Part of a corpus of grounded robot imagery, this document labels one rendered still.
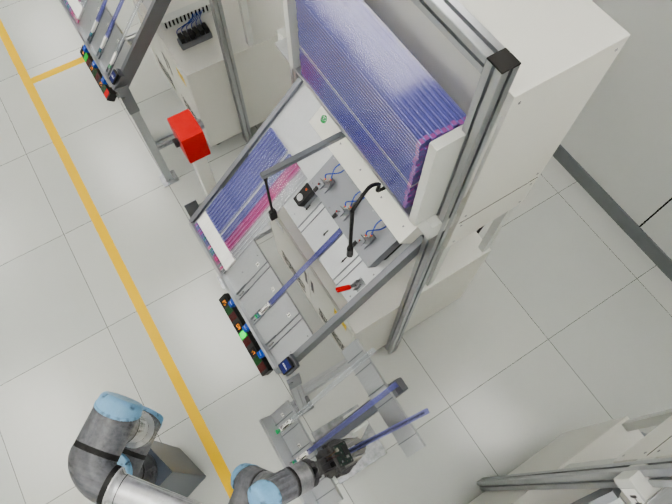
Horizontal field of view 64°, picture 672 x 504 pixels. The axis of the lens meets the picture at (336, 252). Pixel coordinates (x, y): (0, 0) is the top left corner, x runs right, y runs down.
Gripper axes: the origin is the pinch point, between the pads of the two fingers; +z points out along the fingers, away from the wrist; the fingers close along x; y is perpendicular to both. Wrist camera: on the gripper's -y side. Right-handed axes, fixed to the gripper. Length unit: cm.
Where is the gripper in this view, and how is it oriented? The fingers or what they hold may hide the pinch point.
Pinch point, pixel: (359, 446)
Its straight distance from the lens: 158.9
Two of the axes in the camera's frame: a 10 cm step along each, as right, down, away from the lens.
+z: 7.5, -1.5, 6.5
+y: 5.0, -5.2, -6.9
